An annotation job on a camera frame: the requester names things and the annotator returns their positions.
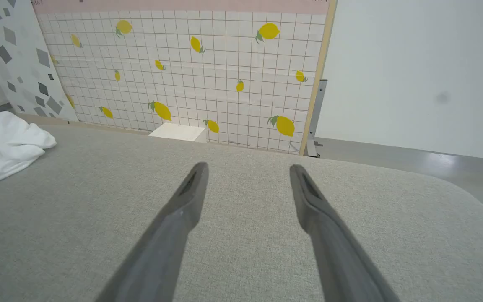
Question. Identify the grey terrazzo print panel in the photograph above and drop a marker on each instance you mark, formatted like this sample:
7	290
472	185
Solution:
19	63

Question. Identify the white box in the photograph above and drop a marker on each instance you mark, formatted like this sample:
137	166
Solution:
178	132

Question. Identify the grey metal panel bracket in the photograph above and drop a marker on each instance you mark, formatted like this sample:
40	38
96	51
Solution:
315	117

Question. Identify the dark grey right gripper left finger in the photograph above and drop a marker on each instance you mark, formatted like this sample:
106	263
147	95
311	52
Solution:
170	235

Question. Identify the white long-sleeve shirt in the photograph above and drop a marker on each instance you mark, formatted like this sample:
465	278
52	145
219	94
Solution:
2	142

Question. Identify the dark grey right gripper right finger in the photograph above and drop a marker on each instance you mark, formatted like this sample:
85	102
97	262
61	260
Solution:
329	239

